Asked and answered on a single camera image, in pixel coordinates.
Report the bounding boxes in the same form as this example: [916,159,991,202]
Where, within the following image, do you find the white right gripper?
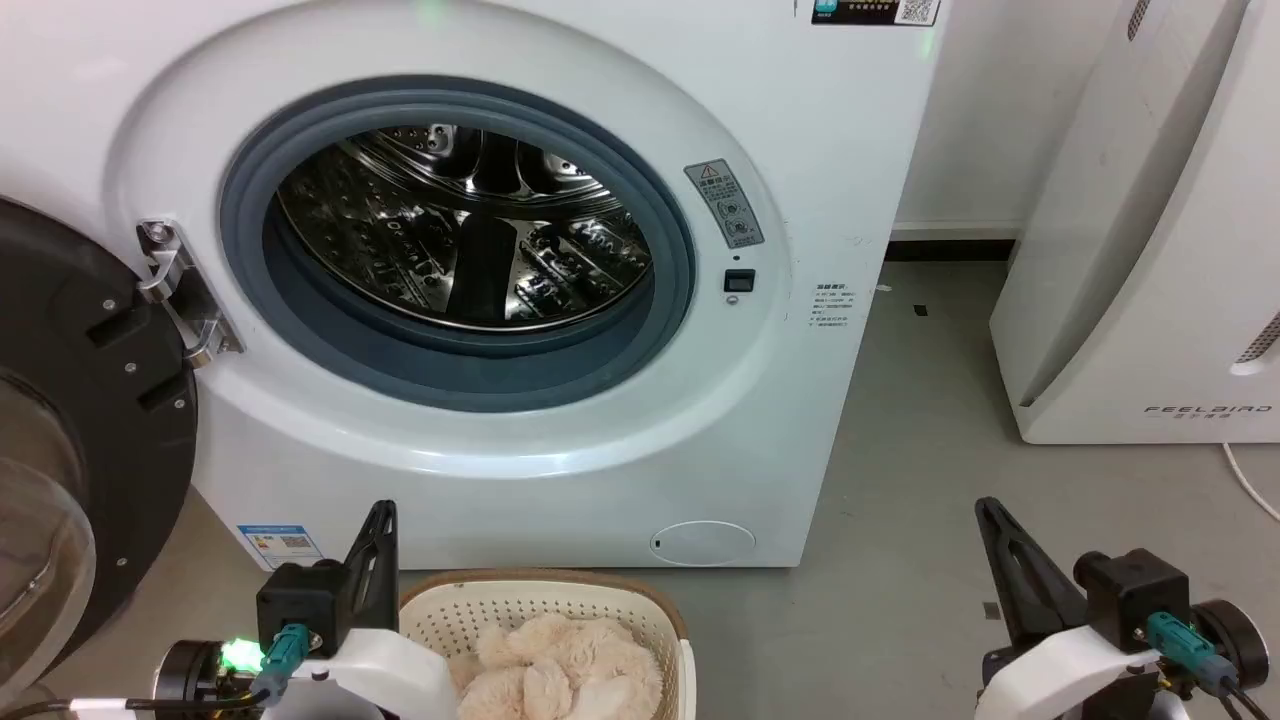
[974,496,1191,720]

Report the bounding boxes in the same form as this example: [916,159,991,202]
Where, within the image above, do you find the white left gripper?
[268,499,461,720]

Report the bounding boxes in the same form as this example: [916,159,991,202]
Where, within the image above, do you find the cream fluffy plush toy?
[447,613,664,720]

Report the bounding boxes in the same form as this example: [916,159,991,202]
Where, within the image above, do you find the black round washer door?
[0,196,200,693]

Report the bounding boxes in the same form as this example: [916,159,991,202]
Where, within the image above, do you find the stainless steel washing machine drum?
[276,124,654,332]

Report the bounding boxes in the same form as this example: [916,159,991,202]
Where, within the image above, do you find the metal washing machine door hinge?
[136,219,244,369]

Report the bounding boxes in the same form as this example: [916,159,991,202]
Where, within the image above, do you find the cream perforated laundry basket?
[398,569,697,720]

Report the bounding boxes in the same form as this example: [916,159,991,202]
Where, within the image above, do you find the blue energy label sticker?
[237,523,324,571]

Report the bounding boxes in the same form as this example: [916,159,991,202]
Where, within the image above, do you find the grey rubber door gasket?
[219,76,698,414]

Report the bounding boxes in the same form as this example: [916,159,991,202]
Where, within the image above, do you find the oval white filter cover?
[650,520,757,568]

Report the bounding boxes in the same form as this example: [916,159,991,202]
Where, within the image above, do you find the white air purifier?
[989,0,1280,445]

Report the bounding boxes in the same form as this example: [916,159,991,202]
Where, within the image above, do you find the white front-load washing machine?
[0,0,945,571]

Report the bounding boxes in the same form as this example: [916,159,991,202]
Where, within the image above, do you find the grey warning sticker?
[684,158,765,250]

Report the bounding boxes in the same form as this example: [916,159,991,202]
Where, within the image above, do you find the black QR code label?
[811,0,942,27]

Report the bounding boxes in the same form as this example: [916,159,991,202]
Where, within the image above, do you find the left arm teal-plug cable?
[0,622,313,720]

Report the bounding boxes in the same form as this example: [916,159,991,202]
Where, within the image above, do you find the arm teal-plug cable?
[0,622,313,720]
[1143,611,1280,720]

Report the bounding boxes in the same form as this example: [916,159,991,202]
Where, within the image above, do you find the right arm teal-plug cable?
[1143,611,1280,720]

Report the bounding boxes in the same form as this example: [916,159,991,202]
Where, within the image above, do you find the white power cable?
[1221,442,1280,524]

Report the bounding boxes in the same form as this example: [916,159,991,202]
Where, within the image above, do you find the black wall baseboard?
[884,239,1017,264]

